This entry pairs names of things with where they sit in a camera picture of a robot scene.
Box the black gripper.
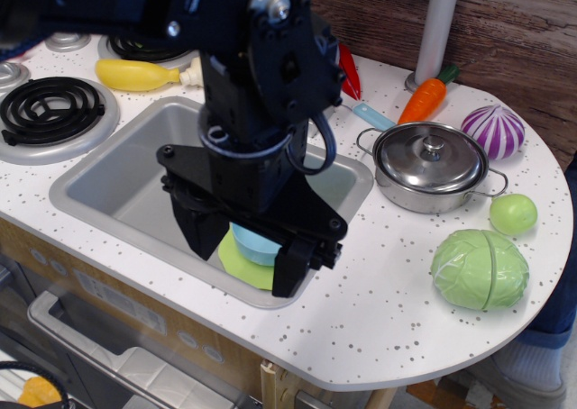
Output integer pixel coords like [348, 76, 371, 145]
[156, 138, 347, 297]

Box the steel pot lid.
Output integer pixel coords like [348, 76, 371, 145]
[373, 123, 488, 194]

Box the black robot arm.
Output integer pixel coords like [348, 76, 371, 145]
[1, 0, 347, 297]

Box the light blue bowl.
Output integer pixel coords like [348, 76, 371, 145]
[232, 223, 280, 266]

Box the green plate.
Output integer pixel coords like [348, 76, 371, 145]
[217, 230, 274, 291]

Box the grey toy sink basin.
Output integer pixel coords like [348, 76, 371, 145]
[48, 95, 375, 311]

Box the cream toy jug bottle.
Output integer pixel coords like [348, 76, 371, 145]
[179, 57, 204, 86]

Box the red toy pepper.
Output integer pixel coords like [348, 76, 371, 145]
[339, 43, 362, 101]

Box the black rear stove burner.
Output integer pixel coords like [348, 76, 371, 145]
[97, 36, 197, 70]

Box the black stove burner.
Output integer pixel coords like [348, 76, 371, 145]
[97, 36, 197, 70]
[1, 77, 120, 166]

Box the orange toy carrot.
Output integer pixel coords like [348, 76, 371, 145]
[398, 64, 460, 124]

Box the green toy cabbage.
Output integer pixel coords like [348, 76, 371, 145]
[430, 229, 529, 311]

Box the black front stove burner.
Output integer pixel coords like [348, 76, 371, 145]
[1, 77, 120, 166]

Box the yellow object lower left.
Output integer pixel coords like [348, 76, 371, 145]
[17, 377, 62, 408]

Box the small green toy fruit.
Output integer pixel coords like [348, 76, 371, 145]
[490, 194, 538, 236]

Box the white shoe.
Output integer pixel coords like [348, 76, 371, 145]
[467, 330, 571, 408]

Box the grey stove knob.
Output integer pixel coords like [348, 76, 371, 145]
[45, 32, 91, 52]

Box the purple toy onion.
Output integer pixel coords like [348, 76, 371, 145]
[461, 104, 525, 160]

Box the white vertical pole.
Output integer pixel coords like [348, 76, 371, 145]
[405, 0, 457, 93]

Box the grey left edge knob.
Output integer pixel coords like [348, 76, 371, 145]
[0, 61, 31, 93]

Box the oven door handle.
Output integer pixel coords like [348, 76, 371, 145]
[28, 291, 259, 408]

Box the light blue utensil handle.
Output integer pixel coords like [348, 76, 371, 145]
[353, 103, 396, 131]

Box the steel pot with handles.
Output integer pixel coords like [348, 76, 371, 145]
[356, 122, 508, 214]

